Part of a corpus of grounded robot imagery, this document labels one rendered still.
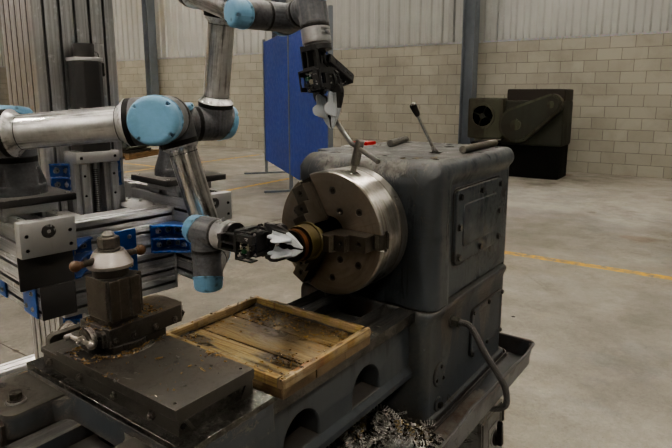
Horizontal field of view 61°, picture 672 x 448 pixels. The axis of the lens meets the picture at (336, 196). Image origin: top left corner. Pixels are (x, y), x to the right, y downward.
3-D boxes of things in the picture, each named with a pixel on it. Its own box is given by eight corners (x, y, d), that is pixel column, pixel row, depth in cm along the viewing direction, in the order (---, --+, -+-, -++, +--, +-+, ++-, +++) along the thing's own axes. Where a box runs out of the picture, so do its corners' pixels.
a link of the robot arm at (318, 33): (312, 33, 151) (337, 26, 146) (315, 51, 151) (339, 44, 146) (294, 30, 145) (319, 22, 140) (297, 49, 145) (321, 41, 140)
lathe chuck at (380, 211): (293, 255, 162) (315, 150, 152) (383, 306, 146) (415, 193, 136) (271, 262, 155) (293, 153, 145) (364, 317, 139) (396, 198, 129)
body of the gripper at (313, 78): (300, 95, 145) (293, 47, 144) (320, 95, 152) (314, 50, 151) (323, 89, 140) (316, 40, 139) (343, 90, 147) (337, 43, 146)
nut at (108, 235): (112, 245, 104) (111, 226, 104) (125, 248, 102) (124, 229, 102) (92, 250, 101) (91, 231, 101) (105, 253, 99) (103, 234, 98)
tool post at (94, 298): (124, 307, 109) (120, 257, 107) (147, 316, 105) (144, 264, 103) (87, 319, 103) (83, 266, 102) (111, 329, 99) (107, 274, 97)
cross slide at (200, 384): (110, 332, 121) (108, 311, 120) (255, 393, 96) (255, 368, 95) (30, 361, 108) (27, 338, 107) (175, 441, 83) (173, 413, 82)
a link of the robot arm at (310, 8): (311, -9, 151) (330, -19, 144) (316, 33, 151) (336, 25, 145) (286, -11, 146) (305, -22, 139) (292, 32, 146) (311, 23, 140)
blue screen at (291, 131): (244, 174, 1021) (240, 38, 980) (287, 172, 1045) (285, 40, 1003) (296, 223, 634) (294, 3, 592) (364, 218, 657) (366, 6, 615)
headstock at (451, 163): (391, 240, 220) (393, 139, 213) (513, 261, 192) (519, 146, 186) (291, 280, 173) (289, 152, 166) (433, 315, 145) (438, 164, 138)
